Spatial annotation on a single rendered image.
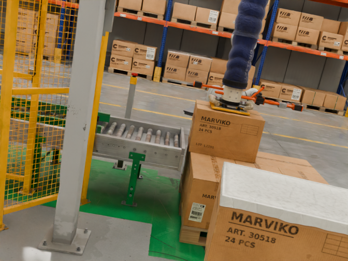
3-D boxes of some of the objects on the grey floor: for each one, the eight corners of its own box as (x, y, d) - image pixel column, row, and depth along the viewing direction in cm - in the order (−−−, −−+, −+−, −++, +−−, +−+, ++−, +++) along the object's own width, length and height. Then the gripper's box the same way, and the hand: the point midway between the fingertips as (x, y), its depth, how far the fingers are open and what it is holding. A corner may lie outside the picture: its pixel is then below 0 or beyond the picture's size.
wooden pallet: (179, 242, 299) (182, 225, 295) (178, 188, 395) (180, 175, 391) (328, 267, 304) (334, 251, 300) (292, 208, 400) (295, 196, 396)
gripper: (262, 88, 365) (267, 92, 342) (257, 105, 370) (262, 111, 347) (254, 86, 365) (259, 91, 342) (250, 103, 369) (255, 109, 346)
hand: (260, 100), depth 348 cm, fingers closed on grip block, 4 cm apart
